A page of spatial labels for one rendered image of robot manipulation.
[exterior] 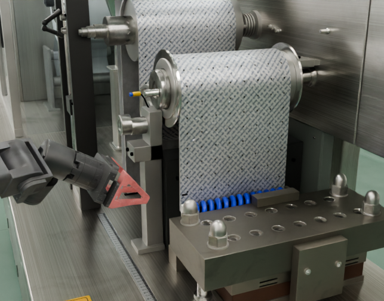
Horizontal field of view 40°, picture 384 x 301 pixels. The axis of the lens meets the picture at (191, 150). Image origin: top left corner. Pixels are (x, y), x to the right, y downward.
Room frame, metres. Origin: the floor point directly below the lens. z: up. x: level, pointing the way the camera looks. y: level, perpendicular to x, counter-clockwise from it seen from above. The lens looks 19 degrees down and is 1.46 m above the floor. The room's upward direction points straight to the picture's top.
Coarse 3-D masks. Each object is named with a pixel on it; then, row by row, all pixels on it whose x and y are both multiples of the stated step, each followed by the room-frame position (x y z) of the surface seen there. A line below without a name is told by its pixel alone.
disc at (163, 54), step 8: (160, 56) 1.00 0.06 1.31; (168, 56) 0.96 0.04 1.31; (176, 64) 0.93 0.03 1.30; (176, 72) 0.92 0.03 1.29; (176, 80) 0.92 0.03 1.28; (176, 88) 0.92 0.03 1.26; (176, 96) 0.92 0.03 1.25; (176, 104) 0.92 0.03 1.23; (176, 112) 0.92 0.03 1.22; (168, 120) 0.96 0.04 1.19; (176, 120) 0.93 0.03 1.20
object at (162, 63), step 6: (162, 60) 0.98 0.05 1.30; (288, 60) 1.04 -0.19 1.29; (156, 66) 1.01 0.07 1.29; (162, 66) 0.98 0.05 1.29; (168, 66) 0.95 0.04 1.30; (168, 72) 0.95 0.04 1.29; (294, 72) 1.03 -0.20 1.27; (294, 78) 1.02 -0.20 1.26; (174, 84) 0.93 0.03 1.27; (294, 84) 1.02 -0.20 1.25; (174, 90) 0.93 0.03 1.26; (294, 90) 1.03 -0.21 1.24; (174, 96) 0.92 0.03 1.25; (174, 102) 0.93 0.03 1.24; (168, 108) 0.95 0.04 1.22; (174, 108) 0.93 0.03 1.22; (162, 114) 0.98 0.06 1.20; (168, 114) 0.95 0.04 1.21
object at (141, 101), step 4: (148, 84) 1.09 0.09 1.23; (144, 88) 1.11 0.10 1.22; (148, 88) 1.08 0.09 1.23; (140, 92) 1.13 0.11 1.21; (140, 96) 1.13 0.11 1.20; (140, 100) 1.13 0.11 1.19; (144, 100) 1.13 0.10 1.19; (148, 100) 1.10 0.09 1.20; (140, 104) 1.14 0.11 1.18; (144, 104) 1.13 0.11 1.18; (148, 104) 1.09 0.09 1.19; (140, 108) 1.14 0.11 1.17; (140, 112) 1.13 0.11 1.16
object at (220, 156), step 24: (192, 120) 0.93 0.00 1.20; (216, 120) 0.95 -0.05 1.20; (240, 120) 0.97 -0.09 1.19; (264, 120) 0.99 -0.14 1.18; (192, 144) 0.93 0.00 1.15; (216, 144) 0.95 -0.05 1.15; (240, 144) 0.97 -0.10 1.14; (264, 144) 0.99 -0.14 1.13; (192, 168) 0.93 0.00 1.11; (216, 168) 0.95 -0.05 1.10; (240, 168) 0.97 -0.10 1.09; (264, 168) 0.99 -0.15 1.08; (192, 192) 0.93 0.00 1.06; (216, 192) 0.95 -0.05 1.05; (240, 192) 0.97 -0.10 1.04
